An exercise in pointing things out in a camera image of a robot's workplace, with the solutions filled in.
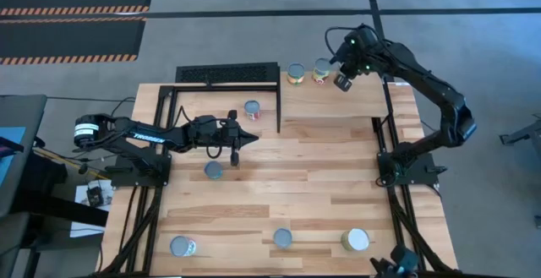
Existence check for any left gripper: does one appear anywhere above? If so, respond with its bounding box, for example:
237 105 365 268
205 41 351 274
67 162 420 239
187 108 260 167

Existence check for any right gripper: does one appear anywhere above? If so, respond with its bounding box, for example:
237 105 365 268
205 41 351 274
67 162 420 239
331 24 381 94

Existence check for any red white tomato can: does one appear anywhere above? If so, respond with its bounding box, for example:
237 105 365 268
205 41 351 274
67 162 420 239
243 99 261 122

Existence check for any yellow red spaghetti sauce can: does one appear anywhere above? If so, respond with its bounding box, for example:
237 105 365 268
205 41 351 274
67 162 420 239
311 57 333 85

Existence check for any short teal tuna fish can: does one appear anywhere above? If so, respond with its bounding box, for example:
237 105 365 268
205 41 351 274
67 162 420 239
204 160 224 181

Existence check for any green and orange can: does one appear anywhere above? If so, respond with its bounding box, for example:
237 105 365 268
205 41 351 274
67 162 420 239
287 62 306 86

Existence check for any pink mixed fruit can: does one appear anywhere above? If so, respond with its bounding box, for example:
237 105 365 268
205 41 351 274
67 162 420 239
169 235 198 258

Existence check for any tall green organic can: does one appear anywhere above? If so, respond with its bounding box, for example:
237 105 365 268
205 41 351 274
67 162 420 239
340 227 371 253

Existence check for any orange mushrooms pieces can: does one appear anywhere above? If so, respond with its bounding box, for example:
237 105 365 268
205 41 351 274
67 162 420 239
272 227 293 249

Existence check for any small black device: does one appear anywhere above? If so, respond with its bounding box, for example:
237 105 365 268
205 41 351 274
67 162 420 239
86 186 105 207

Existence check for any white paper sheet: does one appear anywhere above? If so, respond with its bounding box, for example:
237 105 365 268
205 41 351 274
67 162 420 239
69 182 115 239

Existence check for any grey stand leg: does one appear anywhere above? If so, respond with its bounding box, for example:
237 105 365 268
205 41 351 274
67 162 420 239
498 115 541 157

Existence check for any black device with blue part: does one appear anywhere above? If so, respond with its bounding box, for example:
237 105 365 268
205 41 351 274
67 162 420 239
369 243 420 278

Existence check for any black furniture base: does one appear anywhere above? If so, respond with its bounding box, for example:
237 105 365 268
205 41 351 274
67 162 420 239
12 155 109 228

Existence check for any dark grey desk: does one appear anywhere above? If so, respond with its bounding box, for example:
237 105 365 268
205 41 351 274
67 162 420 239
0 94 48 220

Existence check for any blue flat item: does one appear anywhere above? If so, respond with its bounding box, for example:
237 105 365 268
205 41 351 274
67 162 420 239
0 125 27 186

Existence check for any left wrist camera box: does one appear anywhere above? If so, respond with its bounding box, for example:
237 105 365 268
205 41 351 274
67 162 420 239
216 121 238 144

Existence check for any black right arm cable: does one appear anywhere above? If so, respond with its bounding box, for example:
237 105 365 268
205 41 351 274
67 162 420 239
324 25 360 59

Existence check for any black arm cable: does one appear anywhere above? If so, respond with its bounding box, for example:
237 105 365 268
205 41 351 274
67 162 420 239
324 25 360 59
205 142 224 160

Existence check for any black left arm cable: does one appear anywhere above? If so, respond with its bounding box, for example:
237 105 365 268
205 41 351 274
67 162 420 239
205 142 224 160

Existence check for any black shelf support post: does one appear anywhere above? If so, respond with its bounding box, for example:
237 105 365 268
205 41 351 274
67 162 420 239
276 62 282 134

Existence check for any black aluminium table frame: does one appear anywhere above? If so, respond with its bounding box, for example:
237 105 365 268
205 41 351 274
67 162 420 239
97 82 460 277

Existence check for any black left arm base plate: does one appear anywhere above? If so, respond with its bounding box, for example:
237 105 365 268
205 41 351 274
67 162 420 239
110 153 172 188

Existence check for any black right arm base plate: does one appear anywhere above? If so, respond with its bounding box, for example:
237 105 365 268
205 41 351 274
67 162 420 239
377 151 448 187

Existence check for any black floor cable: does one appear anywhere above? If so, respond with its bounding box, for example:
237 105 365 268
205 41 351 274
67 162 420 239
46 95 137 118

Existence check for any yellow black cable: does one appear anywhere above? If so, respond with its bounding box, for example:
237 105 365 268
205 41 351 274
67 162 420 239
33 147 112 180

